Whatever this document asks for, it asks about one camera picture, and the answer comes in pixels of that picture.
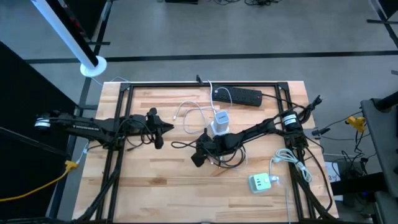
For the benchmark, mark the grey side table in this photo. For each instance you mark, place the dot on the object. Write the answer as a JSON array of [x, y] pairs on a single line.
[[382, 140]]

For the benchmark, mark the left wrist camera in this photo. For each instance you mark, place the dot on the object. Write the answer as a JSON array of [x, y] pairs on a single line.
[[138, 119]]

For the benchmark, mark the white USB wall charger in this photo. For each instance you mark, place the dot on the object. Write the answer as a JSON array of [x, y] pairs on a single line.
[[221, 121]]

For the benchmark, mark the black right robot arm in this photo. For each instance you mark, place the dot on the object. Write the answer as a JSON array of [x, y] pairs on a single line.
[[255, 130]]

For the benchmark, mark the black power strip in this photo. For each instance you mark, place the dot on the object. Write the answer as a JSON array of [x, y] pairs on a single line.
[[239, 96]]

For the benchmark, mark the black room divider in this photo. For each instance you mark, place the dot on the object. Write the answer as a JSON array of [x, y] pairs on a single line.
[[81, 15], [25, 109]]

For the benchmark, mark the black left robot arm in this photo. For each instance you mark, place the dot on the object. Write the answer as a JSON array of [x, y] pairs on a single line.
[[93, 129]]

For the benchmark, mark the white paper sheet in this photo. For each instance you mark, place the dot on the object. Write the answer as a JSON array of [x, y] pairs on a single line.
[[332, 174]]

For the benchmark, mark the white tower power strip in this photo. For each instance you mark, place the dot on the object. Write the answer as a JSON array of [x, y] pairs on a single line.
[[217, 132]]

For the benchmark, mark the pale green cube power strip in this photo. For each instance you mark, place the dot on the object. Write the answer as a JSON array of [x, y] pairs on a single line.
[[259, 183]]

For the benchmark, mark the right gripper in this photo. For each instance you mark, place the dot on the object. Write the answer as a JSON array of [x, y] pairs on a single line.
[[206, 146]]

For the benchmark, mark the white pole with round base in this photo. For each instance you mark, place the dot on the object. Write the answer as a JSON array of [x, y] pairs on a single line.
[[62, 28]]

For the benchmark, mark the small black clamp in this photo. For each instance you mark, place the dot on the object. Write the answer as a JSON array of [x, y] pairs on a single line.
[[199, 80]]

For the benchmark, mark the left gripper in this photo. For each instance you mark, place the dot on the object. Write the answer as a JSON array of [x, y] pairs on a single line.
[[155, 127]]

